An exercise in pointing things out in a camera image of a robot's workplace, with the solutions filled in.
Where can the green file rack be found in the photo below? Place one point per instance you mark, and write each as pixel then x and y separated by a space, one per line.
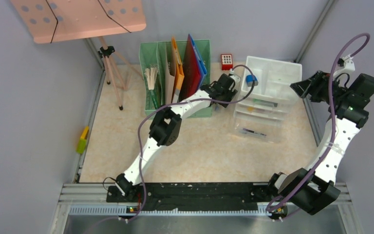
pixel 155 54

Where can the orange file folder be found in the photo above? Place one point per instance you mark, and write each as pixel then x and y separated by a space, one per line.
pixel 179 74

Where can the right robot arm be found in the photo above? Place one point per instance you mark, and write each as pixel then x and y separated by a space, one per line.
pixel 312 188

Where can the blue eraser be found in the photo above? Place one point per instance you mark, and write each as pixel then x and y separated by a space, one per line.
pixel 251 80

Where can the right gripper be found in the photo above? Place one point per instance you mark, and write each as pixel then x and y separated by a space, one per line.
pixel 313 86

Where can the green children's book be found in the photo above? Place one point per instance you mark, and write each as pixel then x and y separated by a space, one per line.
pixel 150 77

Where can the clear plastic drawer unit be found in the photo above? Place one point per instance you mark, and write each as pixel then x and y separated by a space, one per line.
pixel 275 77

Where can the yellow green clamp tool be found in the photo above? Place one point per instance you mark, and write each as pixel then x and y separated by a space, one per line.
pixel 81 146

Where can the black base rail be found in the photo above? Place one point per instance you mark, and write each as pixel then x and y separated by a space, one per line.
pixel 225 198

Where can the red small box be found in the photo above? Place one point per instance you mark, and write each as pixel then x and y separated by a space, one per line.
pixel 226 62

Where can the red translucent file folder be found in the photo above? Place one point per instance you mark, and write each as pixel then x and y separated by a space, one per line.
pixel 191 71

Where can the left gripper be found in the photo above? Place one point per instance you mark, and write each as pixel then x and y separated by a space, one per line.
pixel 229 94

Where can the pink lamp stand pole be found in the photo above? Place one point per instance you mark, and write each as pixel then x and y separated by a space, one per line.
pixel 114 76

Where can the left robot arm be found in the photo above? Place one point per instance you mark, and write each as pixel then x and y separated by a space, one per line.
pixel 166 124

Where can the pink perforated lamp panel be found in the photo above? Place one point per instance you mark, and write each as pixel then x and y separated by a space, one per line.
pixel 51 21

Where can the black lamp clamp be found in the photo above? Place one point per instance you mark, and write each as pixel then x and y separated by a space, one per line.
pixel 106 52

